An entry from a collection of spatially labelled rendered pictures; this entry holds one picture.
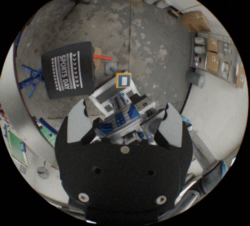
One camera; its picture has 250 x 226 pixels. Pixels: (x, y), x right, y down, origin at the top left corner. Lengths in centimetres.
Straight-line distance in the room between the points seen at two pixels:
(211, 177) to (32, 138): 57
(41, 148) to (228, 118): 330
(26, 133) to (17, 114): 3
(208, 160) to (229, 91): 272
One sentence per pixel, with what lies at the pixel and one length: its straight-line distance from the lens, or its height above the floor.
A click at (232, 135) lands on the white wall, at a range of 336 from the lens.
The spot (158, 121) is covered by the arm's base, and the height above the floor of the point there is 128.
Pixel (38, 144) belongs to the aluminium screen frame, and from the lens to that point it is 18.
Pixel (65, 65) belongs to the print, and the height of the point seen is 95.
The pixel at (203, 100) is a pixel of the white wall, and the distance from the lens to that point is 327.
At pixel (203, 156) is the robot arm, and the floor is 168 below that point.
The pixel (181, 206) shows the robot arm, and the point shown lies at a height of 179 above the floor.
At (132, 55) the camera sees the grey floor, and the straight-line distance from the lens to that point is 171.
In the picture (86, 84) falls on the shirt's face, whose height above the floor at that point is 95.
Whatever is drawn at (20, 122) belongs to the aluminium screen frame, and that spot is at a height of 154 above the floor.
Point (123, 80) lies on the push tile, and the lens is 68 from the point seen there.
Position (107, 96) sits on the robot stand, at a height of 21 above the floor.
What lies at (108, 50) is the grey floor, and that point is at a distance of 161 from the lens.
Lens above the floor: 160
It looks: 57 degrees down
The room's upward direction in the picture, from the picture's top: 153 degrees clockwise
